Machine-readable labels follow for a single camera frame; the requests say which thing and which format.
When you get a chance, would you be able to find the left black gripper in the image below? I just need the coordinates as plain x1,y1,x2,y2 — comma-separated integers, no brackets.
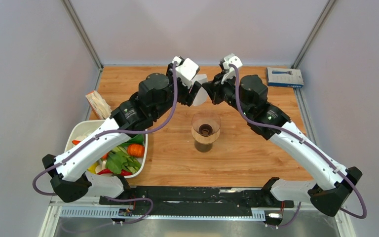
153,63,202,120

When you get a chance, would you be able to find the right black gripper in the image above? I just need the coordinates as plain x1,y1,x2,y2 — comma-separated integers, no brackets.
202,70,252,119

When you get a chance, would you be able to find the white paper coffee filter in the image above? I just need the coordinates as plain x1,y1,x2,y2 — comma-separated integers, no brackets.
192,74,208,106

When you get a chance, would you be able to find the white vegetable tray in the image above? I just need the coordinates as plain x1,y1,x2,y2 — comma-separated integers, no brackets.
64,120,148,179

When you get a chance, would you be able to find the round wooden dripper holder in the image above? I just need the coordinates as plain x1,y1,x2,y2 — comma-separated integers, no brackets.
191,126,221,145

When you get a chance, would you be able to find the smoked glass carafe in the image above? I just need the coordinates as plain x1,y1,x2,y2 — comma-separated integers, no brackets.
194,140,214,153

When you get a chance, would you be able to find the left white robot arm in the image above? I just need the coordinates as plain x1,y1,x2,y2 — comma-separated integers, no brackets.
42,59,201,205

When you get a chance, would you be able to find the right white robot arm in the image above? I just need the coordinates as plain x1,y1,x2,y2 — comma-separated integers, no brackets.
202,74,362,217

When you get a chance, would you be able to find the coffee filter pack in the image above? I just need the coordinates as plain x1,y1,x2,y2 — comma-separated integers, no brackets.
85,90,112,119

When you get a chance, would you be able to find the blue white box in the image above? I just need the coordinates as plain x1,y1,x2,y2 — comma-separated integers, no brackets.
266,67,304,88

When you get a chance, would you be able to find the green bok choy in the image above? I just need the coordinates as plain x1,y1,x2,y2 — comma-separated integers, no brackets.
120,134,145,147

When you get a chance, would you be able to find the small orange pumpkin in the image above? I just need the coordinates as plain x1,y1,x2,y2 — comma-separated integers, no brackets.
127,144,145,158

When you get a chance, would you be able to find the green leafy vegetable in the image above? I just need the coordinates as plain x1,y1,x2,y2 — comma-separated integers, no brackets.
106,147,142,176

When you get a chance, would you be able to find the red chili pepper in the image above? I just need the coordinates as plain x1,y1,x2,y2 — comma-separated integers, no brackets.
97,168,133,177

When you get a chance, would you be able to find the white mushroom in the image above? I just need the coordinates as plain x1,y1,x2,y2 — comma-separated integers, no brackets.
95,160,106,174

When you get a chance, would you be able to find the yellow napa cabbage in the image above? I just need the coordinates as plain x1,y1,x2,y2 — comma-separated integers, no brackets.
87,162,99,174

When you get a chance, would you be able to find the orange carrot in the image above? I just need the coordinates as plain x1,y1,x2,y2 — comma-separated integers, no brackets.
72,140,109,160

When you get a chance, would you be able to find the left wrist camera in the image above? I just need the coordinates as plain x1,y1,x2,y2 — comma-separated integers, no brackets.
172,56,200,88

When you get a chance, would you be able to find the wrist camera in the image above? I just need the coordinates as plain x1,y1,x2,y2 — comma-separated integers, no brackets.
172,56,200,88
219,53,243,84

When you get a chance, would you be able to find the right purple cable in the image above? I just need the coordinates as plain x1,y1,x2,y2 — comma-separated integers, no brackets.
228,64,368,229

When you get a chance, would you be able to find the purple cable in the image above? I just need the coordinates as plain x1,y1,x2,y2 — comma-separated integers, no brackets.
32,61,180,225
228,64,368,229

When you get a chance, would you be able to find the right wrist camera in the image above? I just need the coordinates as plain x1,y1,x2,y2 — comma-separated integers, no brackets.
219,53,243,84

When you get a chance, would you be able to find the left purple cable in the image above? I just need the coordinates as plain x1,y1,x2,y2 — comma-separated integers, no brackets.
32,61,180,225

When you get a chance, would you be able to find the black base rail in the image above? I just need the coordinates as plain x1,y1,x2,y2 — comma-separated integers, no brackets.
98,186,295,217

